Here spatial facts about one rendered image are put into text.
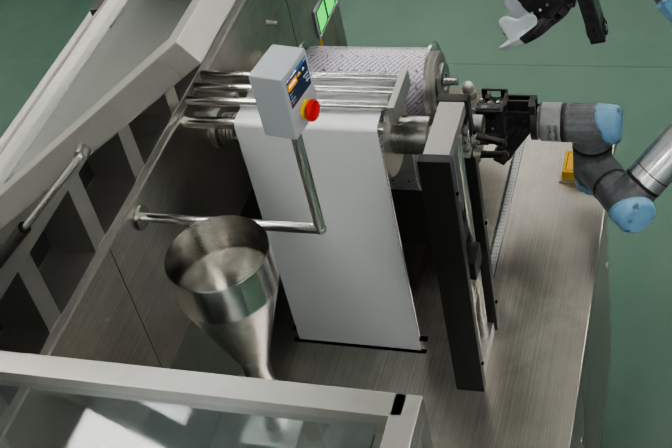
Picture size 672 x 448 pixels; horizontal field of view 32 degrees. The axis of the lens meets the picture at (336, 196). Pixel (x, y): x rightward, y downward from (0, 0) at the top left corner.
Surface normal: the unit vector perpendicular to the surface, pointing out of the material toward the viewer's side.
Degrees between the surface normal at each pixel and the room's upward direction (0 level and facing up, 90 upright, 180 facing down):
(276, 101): 90
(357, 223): 90
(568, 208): 0
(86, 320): 90
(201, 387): 0
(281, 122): 90
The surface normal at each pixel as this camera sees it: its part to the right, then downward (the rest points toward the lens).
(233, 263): 0.02, 0.41
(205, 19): 0.65, -0.40
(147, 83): -0.26, 0.69
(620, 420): -0.18, -0.73
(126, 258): 0.95, 0.05
